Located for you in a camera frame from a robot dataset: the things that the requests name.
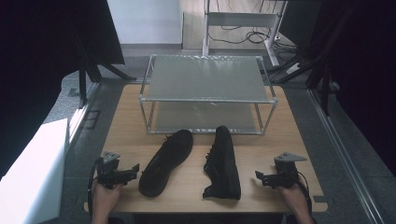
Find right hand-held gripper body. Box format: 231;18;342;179
269;151;308;189

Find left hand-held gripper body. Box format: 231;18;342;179
96;150;126;190

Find black shoe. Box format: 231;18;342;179
137;129;194;199
202;124;243;201

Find metal two-tier shoe rack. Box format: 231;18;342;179
137;53;279;136

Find person's left hand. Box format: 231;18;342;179
92;179;123;217

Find person's right hand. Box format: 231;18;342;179
276;183;313;217

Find dark floor socket cover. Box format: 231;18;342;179
82;108;102;131

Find white box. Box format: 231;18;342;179
0;118;70;224

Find black stand legs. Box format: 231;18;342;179
266;43;332;117
77;54;138;109

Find white power strip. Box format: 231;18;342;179
285;63;302;76

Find black curtain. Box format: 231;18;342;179
306;0;396;176
0;0;126;180

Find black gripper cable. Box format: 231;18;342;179
292;174;314;217
87;157;105;220

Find aluminium floor rail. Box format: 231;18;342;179
307;88;387;224
65;81;102;147

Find black floor cables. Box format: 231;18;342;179
207;0;303;64

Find white metal desk frame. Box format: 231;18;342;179
202;0;290;68

